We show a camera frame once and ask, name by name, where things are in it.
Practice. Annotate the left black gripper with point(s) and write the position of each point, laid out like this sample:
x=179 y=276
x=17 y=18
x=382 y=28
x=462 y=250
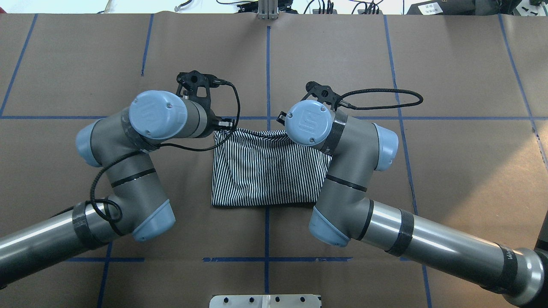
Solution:
x=212 y=118

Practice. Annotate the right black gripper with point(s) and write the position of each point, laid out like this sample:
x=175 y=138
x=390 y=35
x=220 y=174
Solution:
x=281 y=117

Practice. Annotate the striped polo shirt white collar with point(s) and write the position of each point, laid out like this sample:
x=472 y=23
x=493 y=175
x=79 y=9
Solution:
x=260 y=168

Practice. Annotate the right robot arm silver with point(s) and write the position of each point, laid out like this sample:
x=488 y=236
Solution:
x=343 y=210

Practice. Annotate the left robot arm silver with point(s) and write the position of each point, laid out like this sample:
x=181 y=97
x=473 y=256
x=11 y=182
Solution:
x=126 y=196

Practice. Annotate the brown paper table cover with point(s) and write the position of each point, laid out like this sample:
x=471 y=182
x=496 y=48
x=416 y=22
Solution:
x=473 y=156

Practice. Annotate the black box with white label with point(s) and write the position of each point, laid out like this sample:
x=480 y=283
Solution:
x=442 y=7

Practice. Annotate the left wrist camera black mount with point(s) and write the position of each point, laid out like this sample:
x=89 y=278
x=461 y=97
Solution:
x=190 y=82

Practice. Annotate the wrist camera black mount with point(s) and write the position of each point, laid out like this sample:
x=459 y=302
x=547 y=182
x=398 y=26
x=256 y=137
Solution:
x=325 y=95
x=190 y=82

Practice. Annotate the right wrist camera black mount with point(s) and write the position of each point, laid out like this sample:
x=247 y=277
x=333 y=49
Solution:
x=325 y=95

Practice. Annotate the aluminium frame post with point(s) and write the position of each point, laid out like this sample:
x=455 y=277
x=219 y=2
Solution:
x=268 y=10

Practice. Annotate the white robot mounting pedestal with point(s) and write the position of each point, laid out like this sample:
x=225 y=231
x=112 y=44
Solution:
x=267 y=301

